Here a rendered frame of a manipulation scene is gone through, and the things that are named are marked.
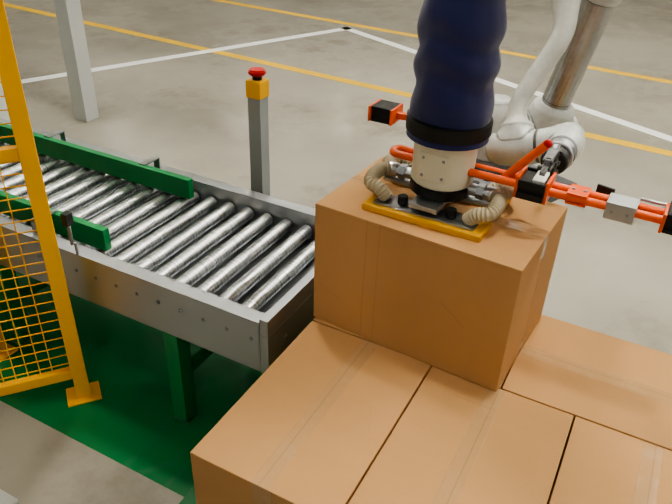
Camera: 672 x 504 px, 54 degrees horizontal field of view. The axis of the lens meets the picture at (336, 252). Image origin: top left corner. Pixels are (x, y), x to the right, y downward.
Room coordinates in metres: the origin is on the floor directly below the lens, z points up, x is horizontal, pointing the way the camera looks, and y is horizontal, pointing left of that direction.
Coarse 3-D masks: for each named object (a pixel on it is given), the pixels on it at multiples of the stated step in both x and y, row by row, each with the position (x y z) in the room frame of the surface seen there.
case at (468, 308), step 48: (336, 192) 1.71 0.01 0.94; (336, 240) 1.60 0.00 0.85; (384, 240) 1.53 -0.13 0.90; (432, 240) 1.46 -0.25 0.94; (528, 240) 1.48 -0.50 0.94; (336, 288) 1.60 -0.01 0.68; (384, 288) 1.52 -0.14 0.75; (432, 288) 1.45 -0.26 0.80; (480, 288) 1.38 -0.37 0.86; (528, 288) 1.43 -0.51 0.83; (384, 336) 1.51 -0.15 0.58; (432, 336) 1.44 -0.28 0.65; (480, 336) 1.37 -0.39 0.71; (528, 336) 1.57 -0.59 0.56; (480, 384) 1.36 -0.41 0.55
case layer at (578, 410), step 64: (320, 320) 1.62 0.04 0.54; (256, 384) 1.33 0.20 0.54; (320, 384) 1.34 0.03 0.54; (384, 384) 1.35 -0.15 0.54; (448, 384) 1.36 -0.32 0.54; (512, 384) 1.37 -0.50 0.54; (576, 384) 1.38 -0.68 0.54; (640, 384) 1.39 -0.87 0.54; (256, 448) 1.11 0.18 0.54; (320, 448) 1.12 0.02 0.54; (384, 448) 1.13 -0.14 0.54; (448, 448) 1.13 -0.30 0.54; (512, 448) 1.14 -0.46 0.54; (576, 448) 1.15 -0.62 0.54; (640, 448) 1.16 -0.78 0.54
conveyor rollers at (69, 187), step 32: (64, 192) 2.39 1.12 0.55; (96, 192) 2.42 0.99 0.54; (128, 192) 2.45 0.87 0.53; (160, 192) 2.49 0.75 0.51; (128, 224) 2.19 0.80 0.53; (160, 224) 2.22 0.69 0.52; (224, 224) 2.18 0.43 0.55; (256, 224) 2.19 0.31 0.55; (288, 224) 2.22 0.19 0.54; (128, 256) 1.95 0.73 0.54; (160, 256) 1.96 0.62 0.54; (192, 256) 1.97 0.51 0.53; (224, 256) 1.99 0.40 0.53; (256, 256) 2.01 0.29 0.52
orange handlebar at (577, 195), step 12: (396, 156) 1.70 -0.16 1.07; (408, 156) 1.68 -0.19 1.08; (492, 168) 1.61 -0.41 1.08; (492, 180) 1.57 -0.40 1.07; (504, 180) 1.55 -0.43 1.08; (552, 192) 1.49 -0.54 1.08; (564, 192) 1.49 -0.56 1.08; (576, 192) 1.48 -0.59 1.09; (588, 192) 1.48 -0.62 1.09; (576, 204) 1.47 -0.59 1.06; (588, 204) 1.45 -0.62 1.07; (600, 204) 1.44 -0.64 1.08; (636, 216) 1.40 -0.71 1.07; (648, 216) 1.39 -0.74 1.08; (660, 216) 1.38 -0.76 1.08
